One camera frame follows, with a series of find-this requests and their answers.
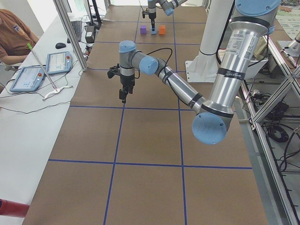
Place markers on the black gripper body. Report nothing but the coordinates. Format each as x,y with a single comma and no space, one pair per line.
127,81
152,17

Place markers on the light blue foam block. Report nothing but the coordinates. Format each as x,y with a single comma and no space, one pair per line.
153,31

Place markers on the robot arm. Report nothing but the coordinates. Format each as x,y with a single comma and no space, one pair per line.
231,34
167,6

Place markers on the purple foam block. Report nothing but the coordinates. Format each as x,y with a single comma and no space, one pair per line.
143,29

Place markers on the orange foam block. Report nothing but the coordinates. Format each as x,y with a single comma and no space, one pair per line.
162,30

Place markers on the black power adapter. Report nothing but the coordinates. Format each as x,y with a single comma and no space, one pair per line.
90,34

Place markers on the far teach pendant tablet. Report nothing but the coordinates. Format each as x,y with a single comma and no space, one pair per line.
59,62

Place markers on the teach pendant tablet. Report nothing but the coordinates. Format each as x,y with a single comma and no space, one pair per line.
28,79
59,62

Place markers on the black keyboard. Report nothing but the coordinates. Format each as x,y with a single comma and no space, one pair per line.
77,28

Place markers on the black computer mouse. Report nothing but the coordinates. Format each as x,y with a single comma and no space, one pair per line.
60,45

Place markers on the near teach pendant tablet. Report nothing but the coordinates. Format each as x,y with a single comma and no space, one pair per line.
28,79

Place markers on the silver reacher stick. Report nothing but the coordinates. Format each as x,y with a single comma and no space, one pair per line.
56,90

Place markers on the person in brown shirt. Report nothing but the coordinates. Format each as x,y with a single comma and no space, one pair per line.
15,36

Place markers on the red cylinder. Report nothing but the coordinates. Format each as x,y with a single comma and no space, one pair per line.
13,209

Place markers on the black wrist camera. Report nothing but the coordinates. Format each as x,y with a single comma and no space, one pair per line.
115,70
145,12

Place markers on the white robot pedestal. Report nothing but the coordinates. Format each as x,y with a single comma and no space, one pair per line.
204,66

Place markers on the aluminium frame post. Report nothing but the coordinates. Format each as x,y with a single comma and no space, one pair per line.
62,12

